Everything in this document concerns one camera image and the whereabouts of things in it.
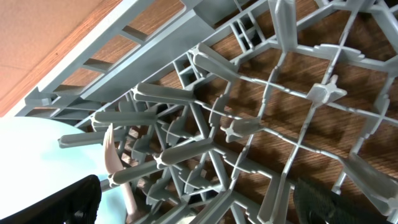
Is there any grey dishwasher rack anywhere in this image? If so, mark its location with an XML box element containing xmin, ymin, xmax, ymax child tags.
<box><xmin>9</xmin><ymin>1</ymin><xmax>397</xmax><ymax>223</ymax></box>

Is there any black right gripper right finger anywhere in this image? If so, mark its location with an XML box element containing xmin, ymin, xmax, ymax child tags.
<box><xmin>294</xmin><ymin>179</ymin><xmax>391</xmax><ymax>224</ymax></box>

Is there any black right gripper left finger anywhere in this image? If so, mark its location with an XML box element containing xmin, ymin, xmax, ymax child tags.
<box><xmin>1</xmin><ymin>174</ymin><xmax>102</xmax><ymax>224</ymax></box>

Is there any light blue plate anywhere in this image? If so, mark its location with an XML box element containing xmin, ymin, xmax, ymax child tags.
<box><xmin>1</xmin><ymin>117</ymin><xmax>127</xmax><ymax>223</ymax></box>

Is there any white plastic fork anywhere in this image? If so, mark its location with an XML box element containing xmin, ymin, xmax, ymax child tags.
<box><xmin>103</xmin><ymin>123</ymin><xmax>140</xmax><ymax>223</ymax></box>

